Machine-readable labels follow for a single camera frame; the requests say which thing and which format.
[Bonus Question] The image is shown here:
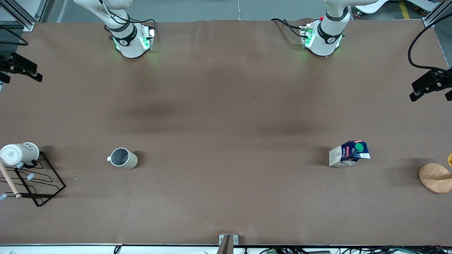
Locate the black right arm base cable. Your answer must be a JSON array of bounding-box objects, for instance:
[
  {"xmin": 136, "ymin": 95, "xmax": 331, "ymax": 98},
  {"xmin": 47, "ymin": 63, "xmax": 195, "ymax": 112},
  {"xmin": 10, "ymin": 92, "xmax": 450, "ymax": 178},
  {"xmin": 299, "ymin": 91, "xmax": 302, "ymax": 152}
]
[{"xmin": 98, "ymin": 0, "xmax": 158, "ymax": 40}]

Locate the white smiley face mug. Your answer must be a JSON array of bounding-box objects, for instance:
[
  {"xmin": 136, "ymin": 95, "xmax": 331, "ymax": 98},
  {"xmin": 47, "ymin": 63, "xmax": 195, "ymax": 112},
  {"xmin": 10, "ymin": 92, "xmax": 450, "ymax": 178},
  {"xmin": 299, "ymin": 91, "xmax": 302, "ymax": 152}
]
[{"xmin": 0, "ymin": 142, "xmax": 40, "ymax": 167}]

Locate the black arm base cable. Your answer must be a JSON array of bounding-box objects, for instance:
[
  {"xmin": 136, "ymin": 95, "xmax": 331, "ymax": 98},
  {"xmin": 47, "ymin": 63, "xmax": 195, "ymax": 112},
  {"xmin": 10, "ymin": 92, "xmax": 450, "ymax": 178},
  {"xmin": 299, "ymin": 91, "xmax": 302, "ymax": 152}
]
[
  {"xmin": 98, "ymin": 0, "xmax": 158, "ymax": 40},
  {"xmin": 270, "ymin": 18, "xmax": 308, "ymax": 38}
]

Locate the blue white milk carton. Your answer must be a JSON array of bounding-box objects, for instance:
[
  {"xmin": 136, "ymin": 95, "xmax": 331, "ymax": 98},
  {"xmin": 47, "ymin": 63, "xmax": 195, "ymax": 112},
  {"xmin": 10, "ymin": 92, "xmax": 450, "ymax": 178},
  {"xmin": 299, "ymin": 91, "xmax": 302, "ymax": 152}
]
[{"xmin": 328, "ymin": 140, "xmax": 371, "ymax": 168}]

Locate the black left arm base cable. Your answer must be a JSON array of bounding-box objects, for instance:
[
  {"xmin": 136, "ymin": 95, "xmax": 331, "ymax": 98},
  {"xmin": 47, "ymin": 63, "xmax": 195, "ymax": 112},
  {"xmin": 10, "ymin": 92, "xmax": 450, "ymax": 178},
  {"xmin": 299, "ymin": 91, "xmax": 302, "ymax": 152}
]
[{"xmin": 270, "ymin": 18, "xmax": 308, "ymax": 38}]

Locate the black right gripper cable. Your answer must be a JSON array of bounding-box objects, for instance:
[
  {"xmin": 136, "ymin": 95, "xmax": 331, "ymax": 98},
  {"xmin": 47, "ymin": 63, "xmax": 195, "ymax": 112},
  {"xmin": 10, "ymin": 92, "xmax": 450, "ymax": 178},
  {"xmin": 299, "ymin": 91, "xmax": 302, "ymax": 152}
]
[{"xmin": 0, "ymin": 24, "xmax": 29, "ymax": 47}]

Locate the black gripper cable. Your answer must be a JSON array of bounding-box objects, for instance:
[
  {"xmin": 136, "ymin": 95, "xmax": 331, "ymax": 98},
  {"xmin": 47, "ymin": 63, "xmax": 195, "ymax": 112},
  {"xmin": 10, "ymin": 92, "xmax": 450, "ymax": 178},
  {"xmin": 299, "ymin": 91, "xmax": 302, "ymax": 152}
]
[
  {"xmin": 0, "ymin": 24, "xmax": 29, "ymax": 47},
  {"xmin": 408, "ymin": 13, "xmax": 452, "ymax": 72}
]

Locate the black wire mug rack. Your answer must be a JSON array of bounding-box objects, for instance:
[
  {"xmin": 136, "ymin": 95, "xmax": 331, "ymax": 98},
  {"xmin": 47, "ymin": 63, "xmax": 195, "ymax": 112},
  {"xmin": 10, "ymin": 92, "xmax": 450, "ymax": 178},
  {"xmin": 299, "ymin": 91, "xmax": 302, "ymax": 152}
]
[{"xmin": 0, "ymin": 151, "xmax": 67, "ymax": 207}]

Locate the round wooden stand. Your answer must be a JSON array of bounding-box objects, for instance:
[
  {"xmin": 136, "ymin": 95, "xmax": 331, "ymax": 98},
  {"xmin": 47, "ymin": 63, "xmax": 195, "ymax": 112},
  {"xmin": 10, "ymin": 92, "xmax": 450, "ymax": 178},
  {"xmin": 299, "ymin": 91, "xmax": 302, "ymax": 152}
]
[{"xmin": 419, "ymin": 163, "xmax": 452, "ymax": 194}]

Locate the aluminium frame profile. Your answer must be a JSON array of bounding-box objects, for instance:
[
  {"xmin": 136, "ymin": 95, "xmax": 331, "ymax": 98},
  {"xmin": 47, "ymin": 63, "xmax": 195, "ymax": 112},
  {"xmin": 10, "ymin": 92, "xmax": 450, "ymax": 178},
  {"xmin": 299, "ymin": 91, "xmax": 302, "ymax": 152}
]
[
  {"xmin": 422, "ymin": 0, "xmax": 452, "ymax": 28},
  {"xmin": 0, "ymin": 0, "xmax": 49, "ymax": 32}
]

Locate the black cable bundle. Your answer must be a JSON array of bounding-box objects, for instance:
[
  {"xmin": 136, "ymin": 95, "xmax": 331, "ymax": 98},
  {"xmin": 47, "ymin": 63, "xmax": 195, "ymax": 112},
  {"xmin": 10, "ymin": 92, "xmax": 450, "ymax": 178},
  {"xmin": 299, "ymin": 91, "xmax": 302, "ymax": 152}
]
[{"xmin": 258, "ymin": 246, "xmax": 452, "ymax": 254}]

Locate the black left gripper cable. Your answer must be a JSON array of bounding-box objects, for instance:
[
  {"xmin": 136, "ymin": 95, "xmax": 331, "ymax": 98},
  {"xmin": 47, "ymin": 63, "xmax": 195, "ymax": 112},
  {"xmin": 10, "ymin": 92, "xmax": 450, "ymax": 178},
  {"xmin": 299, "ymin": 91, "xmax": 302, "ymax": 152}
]
[{"xmin": 408, "ymin": 13, "xmax": 452, "ymax": 72}]

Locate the grey ribbed mug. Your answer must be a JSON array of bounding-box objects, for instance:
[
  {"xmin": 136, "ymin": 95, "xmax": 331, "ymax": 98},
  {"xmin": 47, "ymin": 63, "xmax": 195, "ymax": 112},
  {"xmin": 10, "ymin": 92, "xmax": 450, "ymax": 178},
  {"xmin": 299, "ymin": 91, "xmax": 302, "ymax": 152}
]
[{"xmin": 107, "ymin": 147, "xmax": 138, "ymax": 170}]

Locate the metal table edge bracket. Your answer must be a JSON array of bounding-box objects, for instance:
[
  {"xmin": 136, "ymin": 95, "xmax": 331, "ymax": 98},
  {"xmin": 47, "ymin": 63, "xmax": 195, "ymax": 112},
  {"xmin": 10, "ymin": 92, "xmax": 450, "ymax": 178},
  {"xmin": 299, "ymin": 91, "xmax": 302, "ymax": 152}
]
[{"xmin": 216, "ymin": 234, "xmax": 239, "ymax": 254}]

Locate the wooden rod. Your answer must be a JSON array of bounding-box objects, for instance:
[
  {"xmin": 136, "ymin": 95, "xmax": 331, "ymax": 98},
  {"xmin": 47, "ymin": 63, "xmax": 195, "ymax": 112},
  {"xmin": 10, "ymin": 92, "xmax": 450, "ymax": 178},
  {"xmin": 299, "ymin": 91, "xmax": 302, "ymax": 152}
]
[{"xmin": 0, "ymin": 161, "xmax": 22, "ymax": 199}]

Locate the brown table cover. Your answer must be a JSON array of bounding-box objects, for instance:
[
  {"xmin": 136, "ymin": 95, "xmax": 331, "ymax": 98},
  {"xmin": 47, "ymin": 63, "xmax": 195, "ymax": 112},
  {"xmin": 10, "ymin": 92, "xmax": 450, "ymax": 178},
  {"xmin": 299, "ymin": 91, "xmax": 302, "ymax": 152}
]
[{"xmin": 0, "ymin": 18, "xmax": 452, "ymax": 246}]

